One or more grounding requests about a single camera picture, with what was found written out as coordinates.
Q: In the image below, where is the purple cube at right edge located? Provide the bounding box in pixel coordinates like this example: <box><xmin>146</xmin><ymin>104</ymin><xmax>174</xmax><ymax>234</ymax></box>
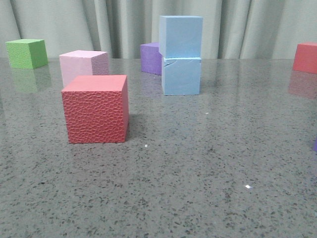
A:
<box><xmin>313</xmin><ymin>138</ymin><xmax>317</xmax><ymax>151</ymax></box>

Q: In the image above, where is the pink foam cube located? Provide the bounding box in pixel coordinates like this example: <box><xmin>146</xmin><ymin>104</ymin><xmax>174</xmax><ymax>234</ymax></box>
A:
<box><xmin>59</xmin><ymin>50</ymin><xmax>109</xmax><ymax>87</ymax></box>

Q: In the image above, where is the large red textured foam cube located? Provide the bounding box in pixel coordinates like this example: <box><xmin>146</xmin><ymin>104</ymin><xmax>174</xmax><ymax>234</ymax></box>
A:
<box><xmin>61</xmin><ymin>75</ymin><xmax>129</xmax><ymax>143</ymax></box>

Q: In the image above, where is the green foam cube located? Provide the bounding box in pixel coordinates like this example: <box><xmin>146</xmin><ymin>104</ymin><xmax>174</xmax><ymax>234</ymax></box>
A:
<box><xmin>5</xmin><ymin>39</ymin><xmax>49</xmax><ymax>69</ymax></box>

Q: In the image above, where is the grey-green curtain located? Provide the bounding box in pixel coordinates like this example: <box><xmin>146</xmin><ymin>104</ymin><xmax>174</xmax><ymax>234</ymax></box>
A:
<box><xmin>0</xmin><ymin>0</ymin><xmax>317</xmax><ymax>59</ymax></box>

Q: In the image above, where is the light blue cracked foam cube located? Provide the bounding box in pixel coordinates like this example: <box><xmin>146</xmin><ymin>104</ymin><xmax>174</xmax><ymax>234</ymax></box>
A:
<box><xmin>161</xmin><ymin>58</ymin><xmax>201</xmax><ymax>95</ymax></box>

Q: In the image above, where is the red foam cube far right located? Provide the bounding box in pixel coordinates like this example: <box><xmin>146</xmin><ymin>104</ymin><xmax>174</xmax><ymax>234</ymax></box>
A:
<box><xmin>293</xmin><ymin>42</ymin><xmax>317</xmax><ymax>74</ymax></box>

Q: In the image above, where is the purple foam cube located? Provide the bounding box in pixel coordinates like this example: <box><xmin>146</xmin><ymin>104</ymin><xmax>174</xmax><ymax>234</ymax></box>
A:
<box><xmin>140</xmin><ymin>42</ymin><xmax>162</xmax><ymax>75</ymax></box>

